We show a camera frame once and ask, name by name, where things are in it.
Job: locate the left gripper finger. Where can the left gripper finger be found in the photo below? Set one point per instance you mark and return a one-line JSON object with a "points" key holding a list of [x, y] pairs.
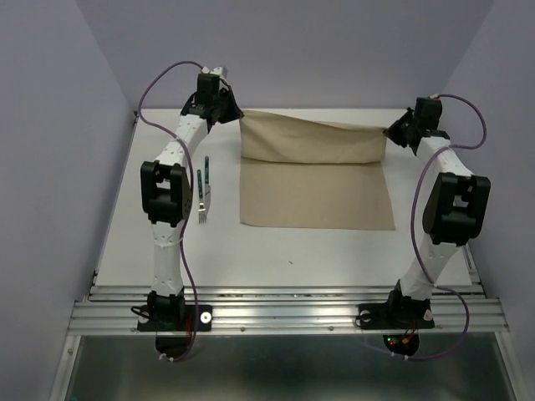
{"points": [[218, 112], [233, 111]]}

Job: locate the beige cloth napkin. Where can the beige cloth napkin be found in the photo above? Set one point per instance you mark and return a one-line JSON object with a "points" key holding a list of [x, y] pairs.
{"points": [[298, 173]]}

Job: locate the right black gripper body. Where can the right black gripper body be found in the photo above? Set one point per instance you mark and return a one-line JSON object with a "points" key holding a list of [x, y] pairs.
{"points": [[413, 126]]}

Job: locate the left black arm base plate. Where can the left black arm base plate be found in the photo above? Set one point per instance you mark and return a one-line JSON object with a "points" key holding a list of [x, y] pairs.
{"points": [[201, 321]]}

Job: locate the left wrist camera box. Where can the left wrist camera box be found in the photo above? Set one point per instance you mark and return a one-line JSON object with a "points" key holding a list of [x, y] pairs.
{"points": [[221, 72]]}

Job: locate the aluminium rail frame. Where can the aluminium rail frame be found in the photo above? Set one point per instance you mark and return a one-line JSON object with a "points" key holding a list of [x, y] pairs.
{"points": [[284, 303]]}

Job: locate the silver fork teal handle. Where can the silver fork teal handle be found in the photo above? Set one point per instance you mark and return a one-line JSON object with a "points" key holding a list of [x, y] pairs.
{"points": [[202, 210]]}

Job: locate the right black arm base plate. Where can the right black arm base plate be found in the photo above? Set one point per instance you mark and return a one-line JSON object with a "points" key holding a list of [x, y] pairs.
{"points": [[381, 316]]}

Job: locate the silver knife teal handle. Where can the silver knife teal handle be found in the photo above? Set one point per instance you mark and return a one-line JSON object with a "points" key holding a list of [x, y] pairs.
{"points": [[207, 186]]}

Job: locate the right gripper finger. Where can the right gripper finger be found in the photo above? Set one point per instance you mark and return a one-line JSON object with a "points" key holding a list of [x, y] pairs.
{"points": [[405, 140], [399, 128]]}

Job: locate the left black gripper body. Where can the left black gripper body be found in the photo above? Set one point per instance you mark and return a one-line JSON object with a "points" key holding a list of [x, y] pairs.
{"points": [[221, 94]]}

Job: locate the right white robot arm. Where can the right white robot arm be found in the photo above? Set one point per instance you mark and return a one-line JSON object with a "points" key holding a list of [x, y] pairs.
{"points": [[450, 201]]}

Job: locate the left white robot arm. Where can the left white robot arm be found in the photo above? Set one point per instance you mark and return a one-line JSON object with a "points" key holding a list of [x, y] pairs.
{"points": [[167, 181]]}

